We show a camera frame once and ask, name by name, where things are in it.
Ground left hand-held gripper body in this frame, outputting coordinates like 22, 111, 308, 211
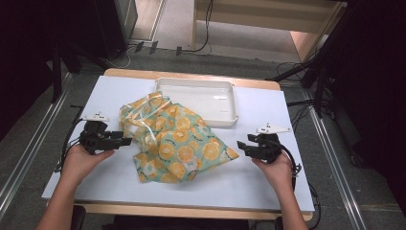
79, 111, 125, 156

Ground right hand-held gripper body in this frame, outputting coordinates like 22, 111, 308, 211
251, 123, 292, 165

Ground orange print fabric bag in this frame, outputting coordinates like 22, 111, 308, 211
119, 91, 240, 184

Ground white plastic tray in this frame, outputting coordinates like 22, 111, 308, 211
154, 77, 239, 127

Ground person's right hand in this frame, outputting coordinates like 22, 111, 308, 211
252, 152, 295, 192

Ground person's left hand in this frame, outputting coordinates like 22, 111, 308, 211
60, 145, 115, 186

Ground dark metal stand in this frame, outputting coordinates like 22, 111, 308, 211
50, 39, 84, 104

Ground black metal stand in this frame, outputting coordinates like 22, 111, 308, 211
267, 0, 353, 119

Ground black cabinet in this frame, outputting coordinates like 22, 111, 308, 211
92, 0, 139, 60

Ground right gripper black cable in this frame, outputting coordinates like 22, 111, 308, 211
280, 143, 303, 193

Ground black floor cables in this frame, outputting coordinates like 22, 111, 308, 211
276, 61, 324, 137

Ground metal floor rail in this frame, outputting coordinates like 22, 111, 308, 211
301, 89, 369, 230
0, 71, 74, 221

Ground white floor cable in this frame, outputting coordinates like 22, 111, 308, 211
104, 44, 139, 70

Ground light wooden furniture frame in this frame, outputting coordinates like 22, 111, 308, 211
191, 0, 349, 63

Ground hanging black cable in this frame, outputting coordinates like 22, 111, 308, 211
183, 0, 214, 54

